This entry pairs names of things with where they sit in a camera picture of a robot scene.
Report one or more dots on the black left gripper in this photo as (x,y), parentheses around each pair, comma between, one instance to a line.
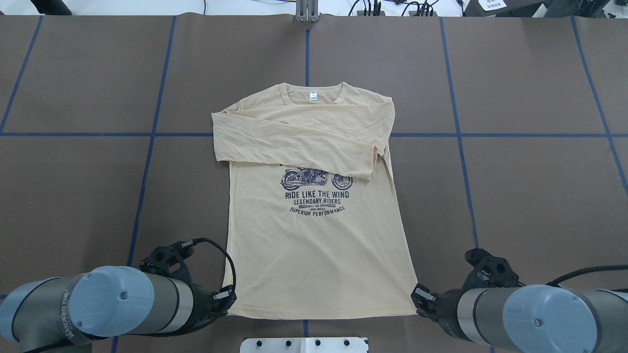
(204,306)

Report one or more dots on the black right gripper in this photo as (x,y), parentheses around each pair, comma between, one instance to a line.
(447,307)

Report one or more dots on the cream long-sleeve graphic shirt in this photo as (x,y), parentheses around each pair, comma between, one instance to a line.
(314,229)

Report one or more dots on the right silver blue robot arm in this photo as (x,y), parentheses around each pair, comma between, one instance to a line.
(493,308)

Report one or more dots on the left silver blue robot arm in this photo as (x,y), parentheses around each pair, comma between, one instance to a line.
(158,299)

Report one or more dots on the black brown box device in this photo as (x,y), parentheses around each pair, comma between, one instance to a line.
(502,8)

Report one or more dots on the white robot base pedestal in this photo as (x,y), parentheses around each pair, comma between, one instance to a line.
(305,345)

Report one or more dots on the aluminium frame post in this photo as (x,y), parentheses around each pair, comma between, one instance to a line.
(307,11)

